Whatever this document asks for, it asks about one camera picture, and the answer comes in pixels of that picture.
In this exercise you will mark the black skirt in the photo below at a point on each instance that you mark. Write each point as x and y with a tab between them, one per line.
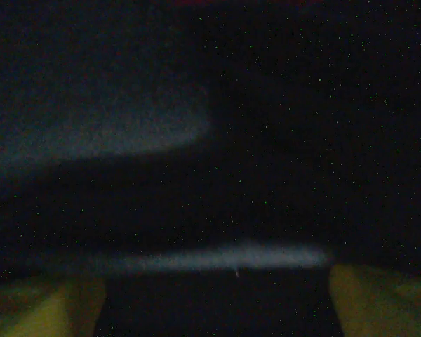
210	105

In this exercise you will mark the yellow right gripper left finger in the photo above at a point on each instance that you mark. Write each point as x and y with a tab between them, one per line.
38	309

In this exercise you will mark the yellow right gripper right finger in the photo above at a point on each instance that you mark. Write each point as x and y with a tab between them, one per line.
389	305

